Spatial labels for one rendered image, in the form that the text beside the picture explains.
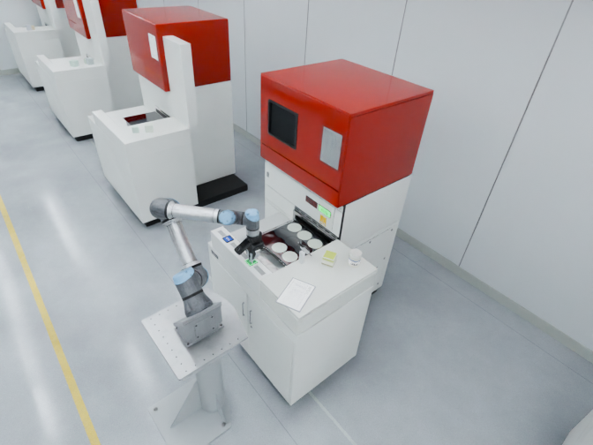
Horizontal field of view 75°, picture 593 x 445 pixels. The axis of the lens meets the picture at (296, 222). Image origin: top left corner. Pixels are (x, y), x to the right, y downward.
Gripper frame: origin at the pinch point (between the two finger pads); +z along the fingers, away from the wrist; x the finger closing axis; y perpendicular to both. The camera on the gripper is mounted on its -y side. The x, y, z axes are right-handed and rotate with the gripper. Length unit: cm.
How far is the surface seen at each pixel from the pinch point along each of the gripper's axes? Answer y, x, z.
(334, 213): 59, -10, -16
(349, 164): 59, -15, -54
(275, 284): 1.0, -23.8, 0.9
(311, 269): 25.5, -26.9, 0.9
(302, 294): 8.1, -38.4, 0.6
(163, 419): -71, -4, 96
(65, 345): -104, 92, 97
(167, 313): -52, 6, 15
